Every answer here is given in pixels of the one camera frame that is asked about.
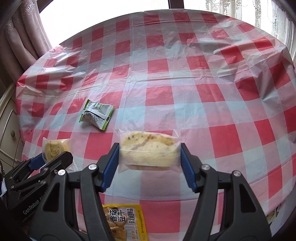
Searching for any clear yellow pastry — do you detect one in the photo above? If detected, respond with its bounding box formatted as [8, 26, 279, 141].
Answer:
[42, 137, 76, 163]

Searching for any green white snack packet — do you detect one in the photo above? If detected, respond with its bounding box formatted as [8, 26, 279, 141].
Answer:
[79, 99, 114, 131]

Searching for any yellow tofu snack packet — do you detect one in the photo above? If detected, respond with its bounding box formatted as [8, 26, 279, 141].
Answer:
[103, 204, 149, 241]

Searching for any clear biscuit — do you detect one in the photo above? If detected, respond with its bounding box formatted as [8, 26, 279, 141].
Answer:
[116, 129, 181, 172]

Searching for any cream cabinet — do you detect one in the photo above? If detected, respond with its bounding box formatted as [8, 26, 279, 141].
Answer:
[0, 84, 23, 173]

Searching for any mauve curtain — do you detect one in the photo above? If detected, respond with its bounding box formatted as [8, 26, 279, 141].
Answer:
[1, 1, 52, 83]

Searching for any red white checkered tablecloth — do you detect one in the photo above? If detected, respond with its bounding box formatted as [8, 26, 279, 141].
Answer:
[14, 9, 296, 237]

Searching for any white lace curtain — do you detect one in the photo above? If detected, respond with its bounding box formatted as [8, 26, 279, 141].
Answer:
[205, 0, 295, 59]

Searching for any dark window frame post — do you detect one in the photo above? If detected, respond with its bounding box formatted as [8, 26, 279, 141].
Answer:
[168, 0, 184, 9]

